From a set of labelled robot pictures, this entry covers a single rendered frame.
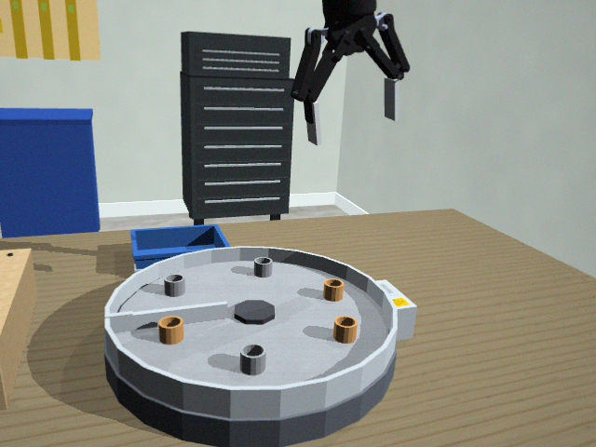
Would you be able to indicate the grey metal bushing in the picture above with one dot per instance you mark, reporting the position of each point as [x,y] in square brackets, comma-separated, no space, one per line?
[252,359]
[174,285]
[263,267]

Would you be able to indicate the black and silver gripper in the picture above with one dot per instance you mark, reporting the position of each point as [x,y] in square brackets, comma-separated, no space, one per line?
[347,34]

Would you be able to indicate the blue square tray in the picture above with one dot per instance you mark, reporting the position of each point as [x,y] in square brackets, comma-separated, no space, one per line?
[153,245]

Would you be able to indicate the bronze bushing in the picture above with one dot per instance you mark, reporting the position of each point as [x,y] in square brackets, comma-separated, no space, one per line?
[333,289]
[345,329]
[170,330]

